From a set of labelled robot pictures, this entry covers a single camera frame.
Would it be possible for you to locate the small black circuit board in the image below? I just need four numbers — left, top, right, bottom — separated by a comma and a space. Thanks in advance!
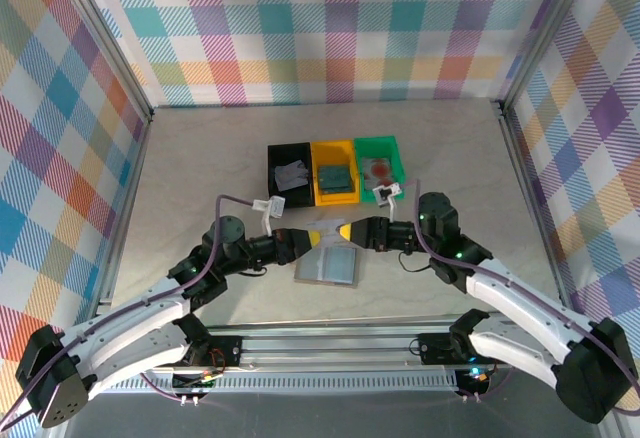
172, 367, 220, 394
457, 365, 494, 394

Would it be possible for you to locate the aluminium side rail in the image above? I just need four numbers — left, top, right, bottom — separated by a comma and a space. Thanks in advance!
494, 100, 581, 329
88, 107, 156, 332

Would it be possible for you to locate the slotted white cable duct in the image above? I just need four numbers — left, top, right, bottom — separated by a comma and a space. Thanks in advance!
77, 375, 459, 394

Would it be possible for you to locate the long aluminium frame rail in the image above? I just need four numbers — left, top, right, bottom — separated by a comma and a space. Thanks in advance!
55, 325, 609, 374

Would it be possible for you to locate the purple cable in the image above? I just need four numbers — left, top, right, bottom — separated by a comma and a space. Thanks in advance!
399, 180, 640, 417
0, 193, 261, 427

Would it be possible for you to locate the teal card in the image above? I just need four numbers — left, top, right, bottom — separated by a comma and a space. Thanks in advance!
318, 165, 351, 193

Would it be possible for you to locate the black plastic bin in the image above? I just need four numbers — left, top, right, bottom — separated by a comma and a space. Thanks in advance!
267, 142, 317, 209

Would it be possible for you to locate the red circle card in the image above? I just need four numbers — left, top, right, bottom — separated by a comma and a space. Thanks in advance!
363, 157, 397, 185

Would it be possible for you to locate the green plastic bin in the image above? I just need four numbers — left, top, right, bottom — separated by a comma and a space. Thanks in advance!
353, 135, 407, 204

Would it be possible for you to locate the grey card holder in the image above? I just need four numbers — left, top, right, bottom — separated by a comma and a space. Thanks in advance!
293, 243, 360, 289

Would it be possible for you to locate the yellow plastic bin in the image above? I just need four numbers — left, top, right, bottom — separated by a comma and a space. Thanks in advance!
310, 139, 362, 208

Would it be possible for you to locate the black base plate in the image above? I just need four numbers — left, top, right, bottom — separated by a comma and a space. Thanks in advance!
187, 335, 245, 370
417, 331, 481, 365

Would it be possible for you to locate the aluminium corner post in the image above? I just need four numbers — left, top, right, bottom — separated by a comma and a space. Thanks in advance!
497, 0, 599, 114
49, 0, 154, 124

